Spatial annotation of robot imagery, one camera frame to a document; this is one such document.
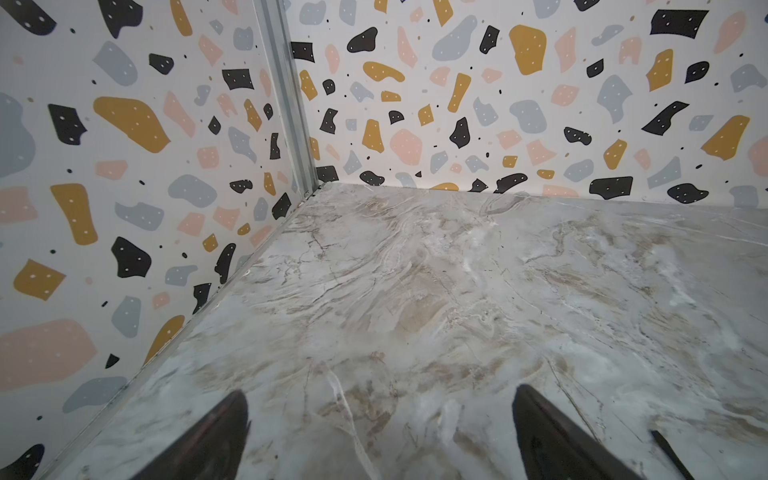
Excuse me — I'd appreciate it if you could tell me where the aluminium corner post left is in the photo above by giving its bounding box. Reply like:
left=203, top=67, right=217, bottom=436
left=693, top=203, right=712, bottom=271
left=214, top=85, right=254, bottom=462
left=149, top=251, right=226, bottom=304
left=253, top=0, right=319, bottom=200

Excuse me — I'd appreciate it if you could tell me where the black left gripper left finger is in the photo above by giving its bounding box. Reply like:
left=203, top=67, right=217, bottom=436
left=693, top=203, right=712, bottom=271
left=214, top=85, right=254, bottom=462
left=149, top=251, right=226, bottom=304
left=131, top=390, right=250, bottom=480

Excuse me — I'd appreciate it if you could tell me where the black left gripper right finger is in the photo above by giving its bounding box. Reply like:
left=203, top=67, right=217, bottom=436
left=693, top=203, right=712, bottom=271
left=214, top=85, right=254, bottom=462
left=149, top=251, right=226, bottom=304
left=512, top=384, right=638, bottom=479

